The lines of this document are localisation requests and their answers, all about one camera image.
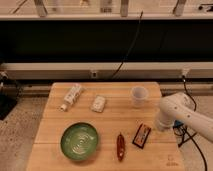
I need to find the green ceramic bowl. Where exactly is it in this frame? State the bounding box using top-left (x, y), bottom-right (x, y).
top-left (60, 122), bottom-right (99, 161)

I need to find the blue cable connector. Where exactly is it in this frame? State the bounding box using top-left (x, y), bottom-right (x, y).
top-left (173, 120), bottom-right (183, 128)

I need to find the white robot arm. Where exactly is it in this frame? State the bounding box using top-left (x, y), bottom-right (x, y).
top-left (155, 92), bottom-right (213, 143)

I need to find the black object at left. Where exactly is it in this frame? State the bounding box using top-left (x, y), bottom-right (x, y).
top-left (0, 71), bottom-right (21, 120)

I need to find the red chili pepper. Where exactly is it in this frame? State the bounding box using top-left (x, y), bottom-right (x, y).
top-left (117, 133), bottom-right (125, 162)

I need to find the white tube bottle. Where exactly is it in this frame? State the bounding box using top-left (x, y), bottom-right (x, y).
top-left (60, 84), bottom-right (83, 111)

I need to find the black hanging cable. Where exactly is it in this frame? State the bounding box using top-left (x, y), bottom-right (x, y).
top-left (107, 10), bottom-right (144, 81)

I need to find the white wall outlet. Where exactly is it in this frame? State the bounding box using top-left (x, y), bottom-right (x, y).
top-left (91, 71), bottom-right (98, 79)

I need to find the clear plastic cup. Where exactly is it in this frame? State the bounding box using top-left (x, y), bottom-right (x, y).
top-left (131, 86), bottom-right (149, 108)

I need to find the wooden table board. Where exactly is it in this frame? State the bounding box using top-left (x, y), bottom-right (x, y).
top-left (26, 82), bottom-right (185, 171)

